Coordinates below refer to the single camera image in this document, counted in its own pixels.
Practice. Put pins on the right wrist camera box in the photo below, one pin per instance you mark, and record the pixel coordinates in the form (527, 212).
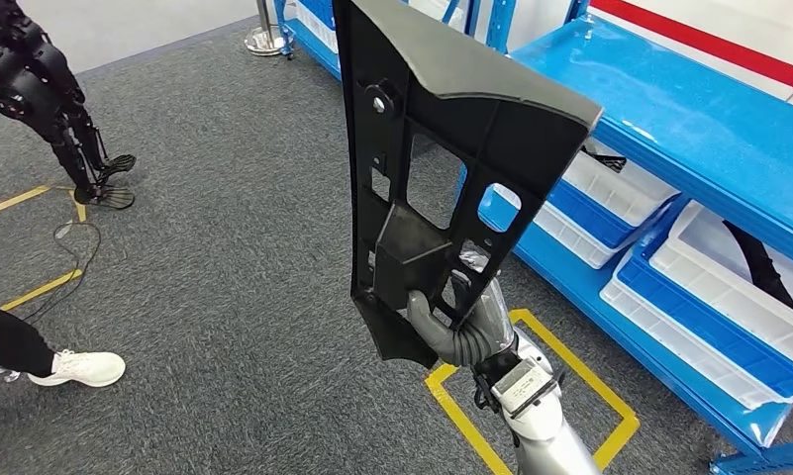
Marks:
(520, 387)

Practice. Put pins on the person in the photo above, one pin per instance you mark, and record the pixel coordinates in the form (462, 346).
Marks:
(9, 337)

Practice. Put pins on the blue steel shelf rack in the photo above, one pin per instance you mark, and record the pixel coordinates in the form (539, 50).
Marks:
(317, 59)
(665, 98)

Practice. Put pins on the yellow floor tape square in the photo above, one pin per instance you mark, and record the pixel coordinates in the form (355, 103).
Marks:
(42, 290)

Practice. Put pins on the black plastic plate bracket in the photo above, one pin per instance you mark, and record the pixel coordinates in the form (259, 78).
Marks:
(468, 72)

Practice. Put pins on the chrome stanchion post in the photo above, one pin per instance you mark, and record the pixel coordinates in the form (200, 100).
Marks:
(268, 39)

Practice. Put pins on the blue plastic bin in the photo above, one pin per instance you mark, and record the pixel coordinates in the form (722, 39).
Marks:
(586, 216)
(634, 269)

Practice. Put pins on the long curved black part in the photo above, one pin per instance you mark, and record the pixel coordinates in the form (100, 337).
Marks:
(763, 269)

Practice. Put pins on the black legged humanoid robot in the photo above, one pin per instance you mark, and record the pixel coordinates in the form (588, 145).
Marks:
(35, 85)

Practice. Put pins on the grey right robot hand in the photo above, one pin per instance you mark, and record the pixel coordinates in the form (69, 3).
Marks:
(429, 334)

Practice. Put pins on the short black part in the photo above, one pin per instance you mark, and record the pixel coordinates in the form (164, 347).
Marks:
(602, 160)

